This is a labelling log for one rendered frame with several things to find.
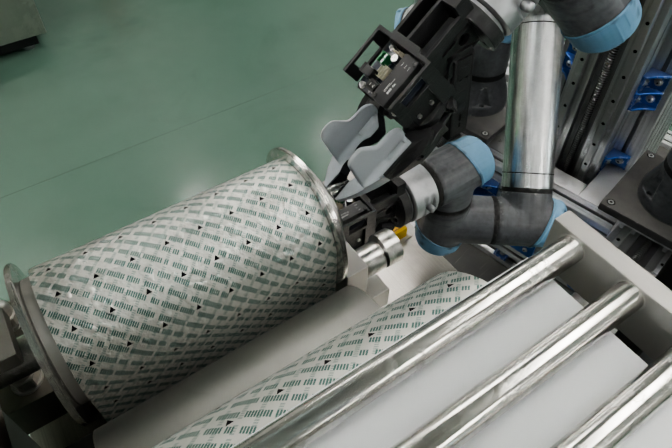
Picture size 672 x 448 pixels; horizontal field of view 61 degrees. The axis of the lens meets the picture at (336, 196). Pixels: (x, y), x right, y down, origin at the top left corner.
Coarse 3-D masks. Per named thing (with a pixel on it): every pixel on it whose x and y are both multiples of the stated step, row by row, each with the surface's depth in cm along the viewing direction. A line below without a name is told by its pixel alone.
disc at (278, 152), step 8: (272, 152) 57; (280, 152) 55; (288, 152) 53; (272, 160) 58; (288, 160) 54; (296, 160) 52; (296, 168) 53; (304, 168) 51; (304, 176) 52; (312, 176) 51; (312, 184) 51; (320, 192) 50; (320, 200) 51; (328, 200) 51; (328, 208) 50; (328, 216) 51; (336, 224) 51; (336, 232) 51; (336, 240) 52; (344, 240) 51; (336, 248) 53; (344, 248) 52; (344, 256) 52; (344, 264) 53; (344, 272) 54; (336, 280) 56
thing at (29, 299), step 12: (324, 192) 52; (336, 216) 52; (24, 288) 45; (24, 300) 44; (36, 300) 44; (36, 312) 43; (36, 324) 43; (48, 336) 43; (48, 348) 43; (60, 360) 43; (60, 372) 43; (72, 384) 44; (72, 396) 45; (84, 396) 46
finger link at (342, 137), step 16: (368, 112) 55; (336, 128) 54; (352, 128) 55; (368, 128) 56; (384, 128) 57; (336, 144) 56; (352, 144) 57; (368, 144) 57; (336, 160) 57; (336, 176) 57
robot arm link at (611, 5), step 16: (544, 0) 55; (560, 0) 53; (576, 0) 53; (592, 0) 53; (608, 0) 53; (624, 0) 54; (560, 16) 56; (576, 16) 55; (592, 16) 54; (608, 16) 55; (624, 16) 55; (640, 16) 57; (576, 32) 57; (592, 32) 56; (608, 32) 56; (624, 32) 57; (576, 48) 61; (592, 48) 59; (608, 48) 58
